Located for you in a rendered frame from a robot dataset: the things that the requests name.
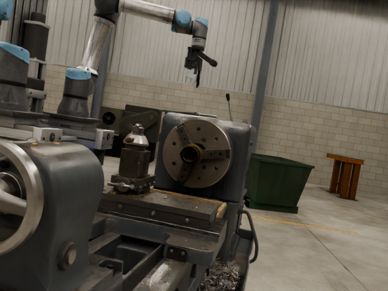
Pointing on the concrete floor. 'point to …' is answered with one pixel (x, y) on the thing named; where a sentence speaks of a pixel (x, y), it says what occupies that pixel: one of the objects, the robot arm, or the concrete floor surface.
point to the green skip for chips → (275, 183)
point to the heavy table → (343, 186)
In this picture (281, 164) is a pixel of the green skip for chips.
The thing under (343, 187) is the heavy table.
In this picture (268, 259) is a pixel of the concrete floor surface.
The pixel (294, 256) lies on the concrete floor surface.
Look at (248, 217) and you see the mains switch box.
